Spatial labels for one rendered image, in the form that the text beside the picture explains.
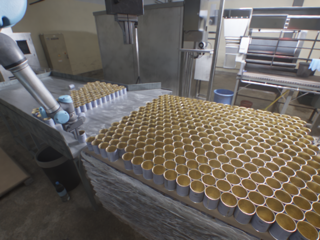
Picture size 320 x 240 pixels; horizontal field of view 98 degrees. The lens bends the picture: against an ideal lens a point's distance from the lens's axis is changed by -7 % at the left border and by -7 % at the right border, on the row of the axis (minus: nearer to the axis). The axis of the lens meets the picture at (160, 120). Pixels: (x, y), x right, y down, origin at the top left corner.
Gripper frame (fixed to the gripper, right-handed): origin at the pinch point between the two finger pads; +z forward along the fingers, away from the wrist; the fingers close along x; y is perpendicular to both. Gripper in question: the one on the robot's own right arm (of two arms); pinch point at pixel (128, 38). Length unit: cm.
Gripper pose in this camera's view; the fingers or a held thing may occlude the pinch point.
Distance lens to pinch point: 67.5
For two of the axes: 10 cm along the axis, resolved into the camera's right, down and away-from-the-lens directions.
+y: 6.2, 3.6, -7.0
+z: 0.2, 8.8, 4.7
